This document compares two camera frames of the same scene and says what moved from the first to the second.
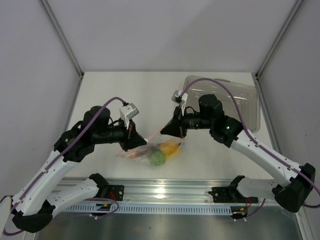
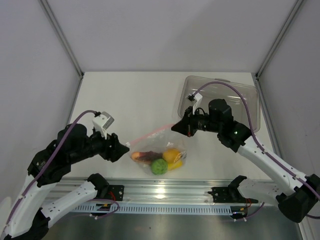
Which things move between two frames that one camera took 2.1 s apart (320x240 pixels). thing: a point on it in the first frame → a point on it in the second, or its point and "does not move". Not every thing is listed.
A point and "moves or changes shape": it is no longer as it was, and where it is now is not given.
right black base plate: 230,195 does not move
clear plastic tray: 247,96 does not move
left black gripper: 133,138 → 115,151
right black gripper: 177,126 → 186,126
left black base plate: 116,192 does not move
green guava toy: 157,158 → 159,166
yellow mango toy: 170,149 → 175,165
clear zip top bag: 161,148 moves or changes shape
